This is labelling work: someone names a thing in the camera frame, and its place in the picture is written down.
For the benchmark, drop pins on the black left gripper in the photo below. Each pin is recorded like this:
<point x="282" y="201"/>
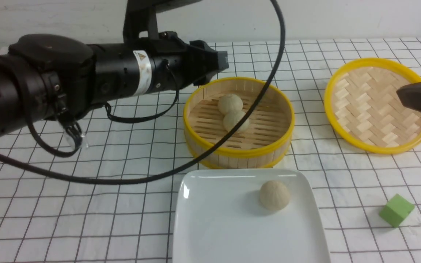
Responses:
<point x="151" y="65"/>

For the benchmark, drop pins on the steamed bun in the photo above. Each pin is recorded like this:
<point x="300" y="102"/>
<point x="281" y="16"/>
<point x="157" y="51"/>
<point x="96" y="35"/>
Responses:
<point x="229" y="103"/>
<point x="274" y="195"/>
<point x="232" y="118"/>

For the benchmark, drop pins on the steamed bun front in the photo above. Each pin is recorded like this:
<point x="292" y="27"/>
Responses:
<point x="232" y="118"/>

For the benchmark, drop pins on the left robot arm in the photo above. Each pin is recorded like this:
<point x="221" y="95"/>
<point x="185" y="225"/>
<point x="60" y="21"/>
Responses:
<point x="51" y="76"/>

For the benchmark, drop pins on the white square ceramic plate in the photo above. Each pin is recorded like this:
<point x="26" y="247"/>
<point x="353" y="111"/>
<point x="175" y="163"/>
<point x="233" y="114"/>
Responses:
<point x="219" y="219"/>

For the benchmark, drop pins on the bamboo steamer basket yellow rim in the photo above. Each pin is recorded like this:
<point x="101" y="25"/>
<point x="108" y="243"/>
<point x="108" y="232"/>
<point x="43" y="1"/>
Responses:
<point x="262" y="145"/>

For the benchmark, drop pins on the woven bamboo steamer lid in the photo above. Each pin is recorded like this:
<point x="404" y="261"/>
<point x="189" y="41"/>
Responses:
<point x="362" y="105"/>

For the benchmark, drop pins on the white grid tablecloth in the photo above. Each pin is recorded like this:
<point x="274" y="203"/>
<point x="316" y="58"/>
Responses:
<point x="46" y="220"/>

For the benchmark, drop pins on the green foam cube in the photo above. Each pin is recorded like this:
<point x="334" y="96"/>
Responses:
<point x="396" y="210"/>

